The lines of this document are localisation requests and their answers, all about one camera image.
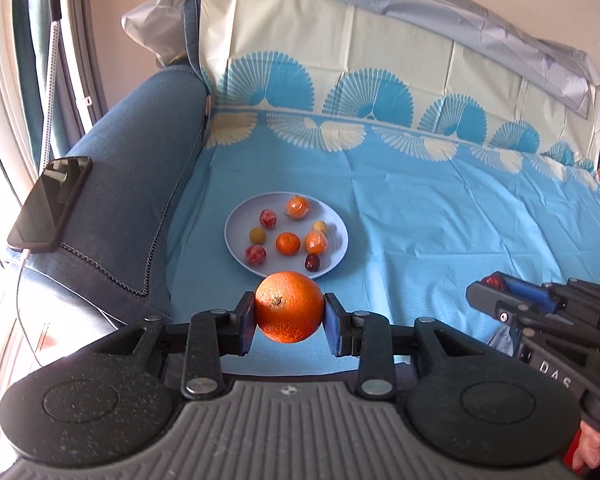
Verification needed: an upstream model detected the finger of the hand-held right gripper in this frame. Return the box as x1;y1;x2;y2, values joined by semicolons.
466;282;600;346
497;276;600;313

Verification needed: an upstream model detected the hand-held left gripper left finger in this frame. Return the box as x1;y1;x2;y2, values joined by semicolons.
82;292;257;401

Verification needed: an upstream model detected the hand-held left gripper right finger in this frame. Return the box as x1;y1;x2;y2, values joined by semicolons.
325;292;486;400

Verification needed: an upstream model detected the bare orange mandarin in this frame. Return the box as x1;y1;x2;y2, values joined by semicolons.
275;231;301;256
254;271;326;345

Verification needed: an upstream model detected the plastic orange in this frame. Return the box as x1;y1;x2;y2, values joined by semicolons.
286;195;312;221
304;230;329;255

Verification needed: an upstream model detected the pale lavender plate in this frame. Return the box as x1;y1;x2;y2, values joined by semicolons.
224;191;350;281

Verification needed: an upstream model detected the person's right hand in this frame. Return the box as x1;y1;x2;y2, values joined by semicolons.
577;422;600;480

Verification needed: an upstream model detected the blue fan-print cloth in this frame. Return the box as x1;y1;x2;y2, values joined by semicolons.
165;0;600;376

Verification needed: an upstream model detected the grey cover sheet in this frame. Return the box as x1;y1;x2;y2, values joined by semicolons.
121;0;600;118

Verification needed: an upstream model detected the black smartphone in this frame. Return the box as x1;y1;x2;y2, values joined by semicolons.
7;156;93;253

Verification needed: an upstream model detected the teal curtain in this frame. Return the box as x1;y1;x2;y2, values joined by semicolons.
12;0;103;161

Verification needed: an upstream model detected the white charging cable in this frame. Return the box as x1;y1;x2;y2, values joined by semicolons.
14;247;48;368

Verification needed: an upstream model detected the white bead cord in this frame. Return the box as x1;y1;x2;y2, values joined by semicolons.
40;19;63;166

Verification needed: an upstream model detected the white window frame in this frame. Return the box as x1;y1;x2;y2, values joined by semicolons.
0;0;36;211

